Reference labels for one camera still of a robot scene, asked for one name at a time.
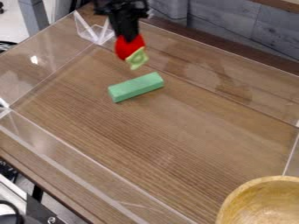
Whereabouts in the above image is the clear acrylic tray enclosure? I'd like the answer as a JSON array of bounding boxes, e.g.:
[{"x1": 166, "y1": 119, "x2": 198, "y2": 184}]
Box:
[{"x1": 0, "y1": 8, "x2": 299, "y2": 224}]

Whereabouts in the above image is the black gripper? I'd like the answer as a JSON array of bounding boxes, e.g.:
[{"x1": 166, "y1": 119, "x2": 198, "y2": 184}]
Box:
[{"x1": 92, "y1": 0, "x2": 149, "y2": 42}]

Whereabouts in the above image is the black metal bracket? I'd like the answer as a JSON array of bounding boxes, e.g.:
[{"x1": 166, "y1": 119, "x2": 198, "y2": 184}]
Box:
[{"x1": 24, "y1": 196, "x2": 66, "y2": 224}]

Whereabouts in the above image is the green rectangular block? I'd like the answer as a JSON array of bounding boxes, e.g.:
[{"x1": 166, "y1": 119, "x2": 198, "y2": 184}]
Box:
[{"x1": 106, "y1": 72, "x2": 164, "y2": 102}]

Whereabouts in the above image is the wooden bowl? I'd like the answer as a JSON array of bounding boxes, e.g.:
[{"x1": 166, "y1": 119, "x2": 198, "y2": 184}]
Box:
[{"x1": 215, "y1": 176, "x2": 299, "y2": 224}]

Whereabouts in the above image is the black cable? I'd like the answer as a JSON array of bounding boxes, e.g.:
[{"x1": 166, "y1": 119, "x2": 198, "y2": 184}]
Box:
[{"x1": 0, "y1": 199, "x2": 25, "y2": 224}]

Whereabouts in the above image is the red plush strawberry fruit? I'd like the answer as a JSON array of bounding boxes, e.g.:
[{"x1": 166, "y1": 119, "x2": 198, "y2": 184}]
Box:
[{"x1": 114, "y1": 34, "x2": 148, "y2": 70}]

